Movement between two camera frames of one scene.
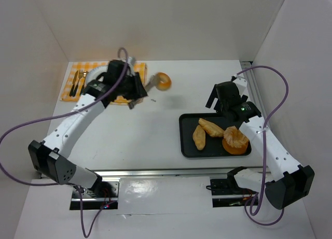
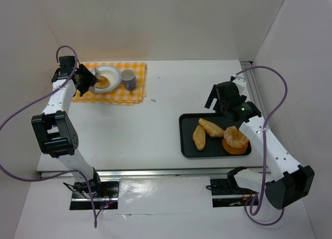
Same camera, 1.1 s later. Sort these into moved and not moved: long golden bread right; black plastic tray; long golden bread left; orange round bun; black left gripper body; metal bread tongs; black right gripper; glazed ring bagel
Moved: glazed ring bagel; metal bread tongs; black left gripper body
Not moved: black plastic tray; long golden bread right; long golden bread left; orange round bun; black right gripper
